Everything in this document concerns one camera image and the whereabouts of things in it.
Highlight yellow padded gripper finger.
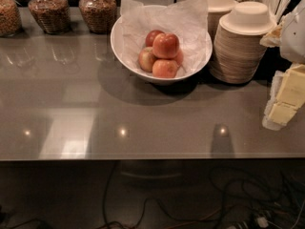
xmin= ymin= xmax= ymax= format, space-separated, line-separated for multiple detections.
xmin=262 ymin=63 xmax=305 ymax=131

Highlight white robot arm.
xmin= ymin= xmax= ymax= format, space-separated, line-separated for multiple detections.
xmin=260 ymin=0 xmax=305 ymax=131

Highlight right hidden red apple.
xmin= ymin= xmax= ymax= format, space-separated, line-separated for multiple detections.
xmin=174 ymin=50 xmax=184 ymax=66

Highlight front orange red apple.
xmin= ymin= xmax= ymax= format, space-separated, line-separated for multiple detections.
xmin=152 ymin=59 xmax=178 ymax=78

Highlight left pale red apple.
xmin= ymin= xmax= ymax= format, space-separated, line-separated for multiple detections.
xmin=138 ymin=47 xmax=157 ymax=73

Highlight back dark red apple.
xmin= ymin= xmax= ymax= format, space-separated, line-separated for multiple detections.
xmin=145 ymin=30 xmax=163 ymax=47

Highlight white ceramic bowl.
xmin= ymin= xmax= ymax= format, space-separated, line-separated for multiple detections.
xmin=110 ymin=5 xmax=214 ymax=87

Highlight near stack of paper bowls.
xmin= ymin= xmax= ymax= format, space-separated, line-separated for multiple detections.
xmin=209 ymin=1 xmax=276 ymax=84

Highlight white paper liner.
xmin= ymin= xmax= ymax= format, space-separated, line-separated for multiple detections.
xmin=119 ymin=0 xmax=210 ymax=79

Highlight white power plug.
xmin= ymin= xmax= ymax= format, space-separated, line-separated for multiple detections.
xmin=255 ymin=217 xmax=269 ymax=229

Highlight right glass cereal jar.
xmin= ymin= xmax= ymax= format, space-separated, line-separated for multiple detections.
xmin=78 ymin=0 xmax=117 ymax=34

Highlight glass cereal jar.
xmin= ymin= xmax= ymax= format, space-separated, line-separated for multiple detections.
xmin=0 ymin=0 xmax=22 ymax=37
xmin=78 ymin=0 xmax=117 ymax=34
xmin=28 ymin=0 xmax=71 ymax=34

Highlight middle glass cereal jar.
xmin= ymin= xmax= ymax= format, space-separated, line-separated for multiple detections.
xmin=28 ymin=0 xmax=71 ymax=34

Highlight left glass cereal jar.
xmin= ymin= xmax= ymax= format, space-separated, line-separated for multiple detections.
xmin=0 ymin=0 xmax=22 ymax=37

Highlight black floor cables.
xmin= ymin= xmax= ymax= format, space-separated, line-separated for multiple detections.
xmin=0 ymin=161 xmax=305 ymax=229

